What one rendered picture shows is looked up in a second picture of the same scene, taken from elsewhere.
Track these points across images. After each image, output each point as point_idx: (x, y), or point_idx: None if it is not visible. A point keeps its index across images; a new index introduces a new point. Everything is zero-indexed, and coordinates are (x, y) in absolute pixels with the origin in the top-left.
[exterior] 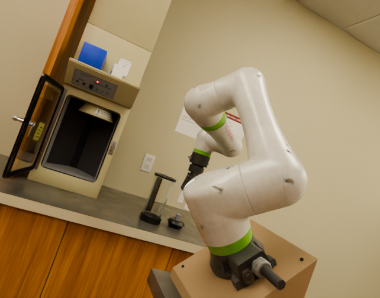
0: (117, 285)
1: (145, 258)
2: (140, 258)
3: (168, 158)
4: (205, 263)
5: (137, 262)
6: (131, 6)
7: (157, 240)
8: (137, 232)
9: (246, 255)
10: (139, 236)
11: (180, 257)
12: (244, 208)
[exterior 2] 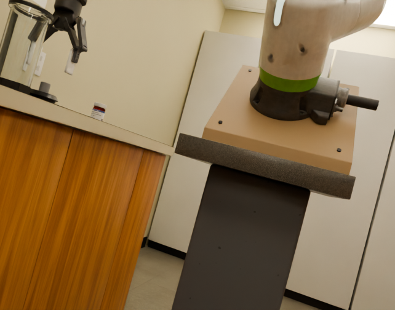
0: None
1: (39, 152)
2: (32, 153)
3: None
4: (248, 113)
5: (27, 160)
6: None
7: (63, 117)
8: (37, 104)
9: (331, 86)
10: (40, 112)
11: (80, 144)
12: (350, 27)
